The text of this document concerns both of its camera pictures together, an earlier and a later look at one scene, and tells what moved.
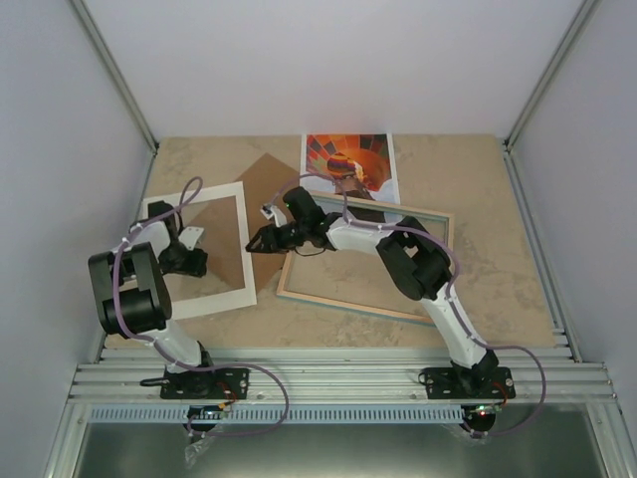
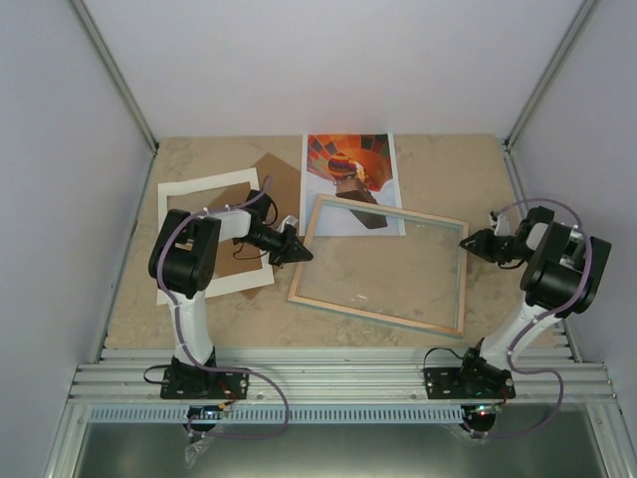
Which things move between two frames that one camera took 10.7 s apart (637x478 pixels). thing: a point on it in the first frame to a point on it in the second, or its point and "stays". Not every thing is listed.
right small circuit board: x=482 y=410 stays
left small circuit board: x=196 y=411 stays
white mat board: x=222 y=301 to x=244 y=179
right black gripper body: x=289 y=241 to x=500 y=252
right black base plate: x=468 y=383 stays
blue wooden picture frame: x=353 y=202 to x=428 y=217
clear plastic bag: x=194 y=449 stays
